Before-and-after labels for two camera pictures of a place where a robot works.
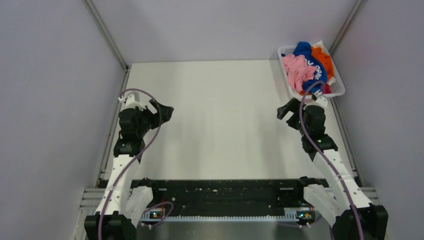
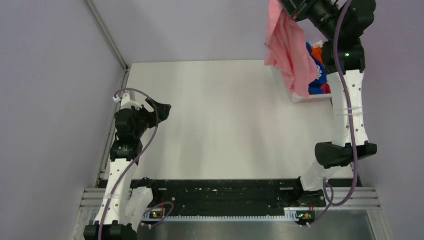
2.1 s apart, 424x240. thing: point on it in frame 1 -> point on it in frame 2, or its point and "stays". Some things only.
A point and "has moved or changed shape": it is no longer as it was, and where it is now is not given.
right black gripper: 293,105 -> 298,8
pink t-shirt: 297,70 has moved or changed shape
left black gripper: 166,112 stays
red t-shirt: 327,89 stays
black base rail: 225,194 stays
